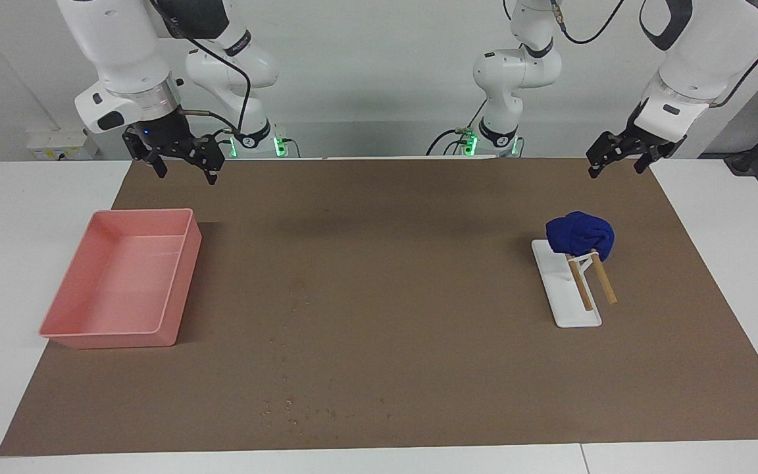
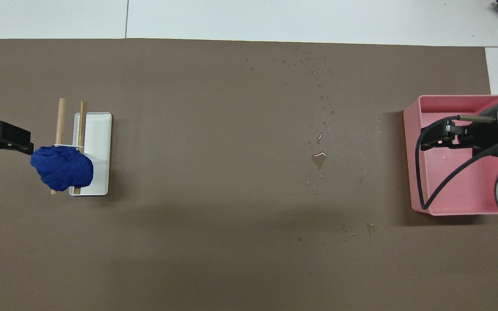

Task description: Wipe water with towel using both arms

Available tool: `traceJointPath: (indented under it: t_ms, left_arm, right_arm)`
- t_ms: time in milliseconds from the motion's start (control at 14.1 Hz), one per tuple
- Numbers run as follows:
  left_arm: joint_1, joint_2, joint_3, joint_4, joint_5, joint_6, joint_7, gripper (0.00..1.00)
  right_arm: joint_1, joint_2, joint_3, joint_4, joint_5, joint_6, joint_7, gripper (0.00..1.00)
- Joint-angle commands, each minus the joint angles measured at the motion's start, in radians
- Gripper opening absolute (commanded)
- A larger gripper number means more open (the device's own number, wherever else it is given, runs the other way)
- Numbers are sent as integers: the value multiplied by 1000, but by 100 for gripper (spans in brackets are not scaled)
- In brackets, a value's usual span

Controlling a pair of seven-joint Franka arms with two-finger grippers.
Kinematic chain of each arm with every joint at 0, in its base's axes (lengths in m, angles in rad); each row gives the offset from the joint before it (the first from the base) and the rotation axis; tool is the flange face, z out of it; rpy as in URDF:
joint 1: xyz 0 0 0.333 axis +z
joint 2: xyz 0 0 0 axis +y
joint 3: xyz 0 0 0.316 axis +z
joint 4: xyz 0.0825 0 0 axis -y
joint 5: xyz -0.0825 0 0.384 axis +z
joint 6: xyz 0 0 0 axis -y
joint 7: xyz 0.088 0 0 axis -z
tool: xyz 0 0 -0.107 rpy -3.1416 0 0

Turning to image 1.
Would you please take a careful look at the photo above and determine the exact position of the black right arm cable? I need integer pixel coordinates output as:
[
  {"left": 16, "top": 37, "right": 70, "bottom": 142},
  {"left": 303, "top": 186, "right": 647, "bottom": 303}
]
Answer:
[{"left": 149, "top": 0, "right": 252, "bottom": 136}]

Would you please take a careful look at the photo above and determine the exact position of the white wall socket box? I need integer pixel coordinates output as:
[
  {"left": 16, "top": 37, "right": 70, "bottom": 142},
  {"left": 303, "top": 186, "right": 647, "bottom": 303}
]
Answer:
[{"left": 27, "top": 130, "right": 99, "bottom": 161}]

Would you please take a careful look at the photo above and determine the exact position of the pink plastic bin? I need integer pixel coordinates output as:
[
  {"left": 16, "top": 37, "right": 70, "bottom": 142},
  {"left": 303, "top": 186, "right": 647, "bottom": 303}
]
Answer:
[{"left": 38, "top": 208, "right": 203, "bottom": 350}]

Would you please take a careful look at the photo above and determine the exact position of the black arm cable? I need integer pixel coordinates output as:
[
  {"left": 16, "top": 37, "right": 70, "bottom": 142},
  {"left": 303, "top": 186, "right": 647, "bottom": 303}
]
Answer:
[
  {"left": 149, "top": 0, "right": 252, "bottom": 136},
  {"left": 550, "top": 0, "right": 758, "bottom": 109}
]

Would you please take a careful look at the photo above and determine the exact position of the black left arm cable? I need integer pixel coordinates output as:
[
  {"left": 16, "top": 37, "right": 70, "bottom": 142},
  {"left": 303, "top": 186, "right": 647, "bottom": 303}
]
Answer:
[{"left": 550, "top": 0, "right": 758, "bottom": 109}]

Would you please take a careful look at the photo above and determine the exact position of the brown table mat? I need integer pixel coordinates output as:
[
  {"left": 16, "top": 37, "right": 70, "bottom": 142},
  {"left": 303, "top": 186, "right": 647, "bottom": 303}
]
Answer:
[{"left": 0, "top": 157, "right": 758, "bottom": 457}]

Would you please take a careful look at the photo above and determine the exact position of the blue towel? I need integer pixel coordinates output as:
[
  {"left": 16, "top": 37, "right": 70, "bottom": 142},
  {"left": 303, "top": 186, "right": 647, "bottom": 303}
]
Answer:
[{"left": 545, "top": 211, "right": 616, "bottom": 263}]

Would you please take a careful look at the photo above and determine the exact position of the white rack with wooden bars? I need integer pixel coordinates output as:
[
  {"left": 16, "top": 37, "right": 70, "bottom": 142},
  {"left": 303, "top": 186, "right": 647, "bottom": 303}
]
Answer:
[{"left": 531, "top": 238, "right": 619, "bottom": 329}]

